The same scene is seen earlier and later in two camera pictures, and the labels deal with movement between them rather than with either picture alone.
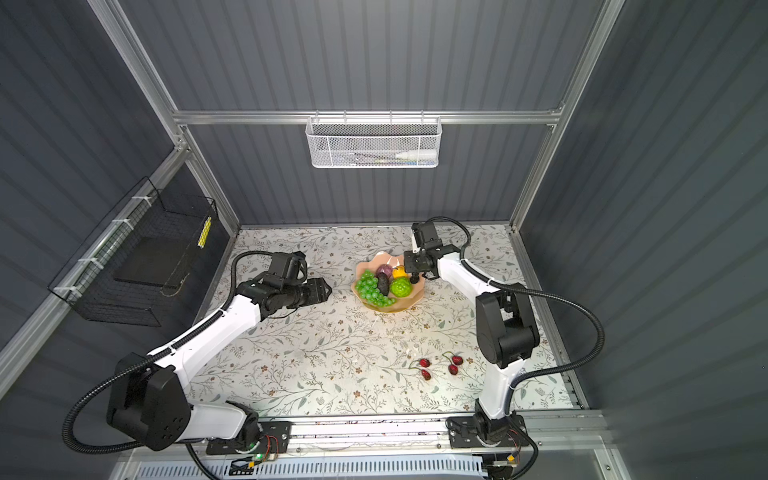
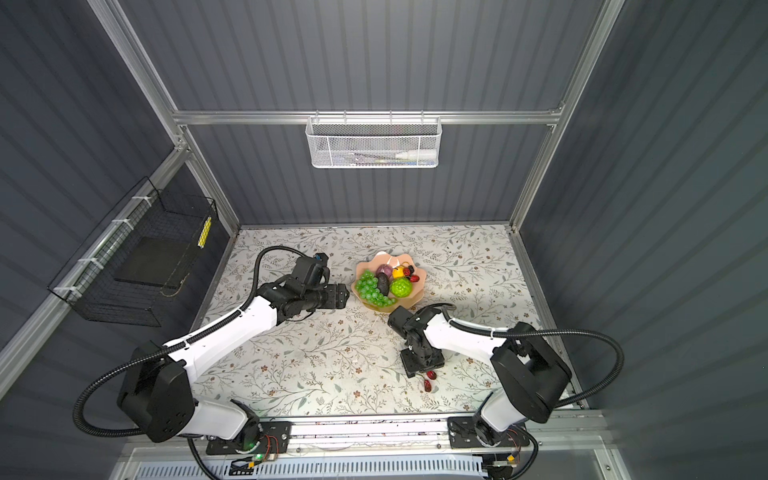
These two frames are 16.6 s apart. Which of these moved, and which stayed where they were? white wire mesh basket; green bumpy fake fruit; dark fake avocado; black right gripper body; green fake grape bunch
Moved: black right gripper body
Stayed: green bumpy fake fruit; green fake grape bunch; dark fake avocado; white wire mesh basket
